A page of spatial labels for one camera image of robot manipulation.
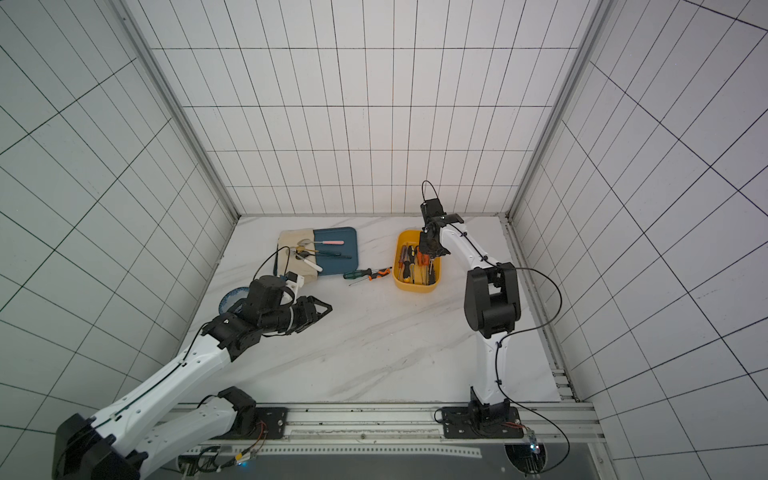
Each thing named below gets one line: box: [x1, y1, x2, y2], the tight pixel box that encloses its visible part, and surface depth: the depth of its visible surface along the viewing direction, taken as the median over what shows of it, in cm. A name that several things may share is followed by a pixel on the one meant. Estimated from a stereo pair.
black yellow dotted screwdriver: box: [428, 258, 435, 285], surface depth 101 cm
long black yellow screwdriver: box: [403, 245, 411, 283], surface depth 106 cm
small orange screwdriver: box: [348, 266, 393, 287], surface depth 103 cm
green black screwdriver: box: [342, 268, 373, 279], surface depth 102 cm
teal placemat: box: [313, 227, 359, 276], surface depth 109 cm
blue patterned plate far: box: [219, 286, 250, 315], surface depth 94 cm
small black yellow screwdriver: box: [409, 245, 415, 284], surface depth 108 cm
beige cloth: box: [278, 228, 322, 282], surface depth 112 cm
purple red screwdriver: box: [398, 245, 405, 279], surface depth 106 cm
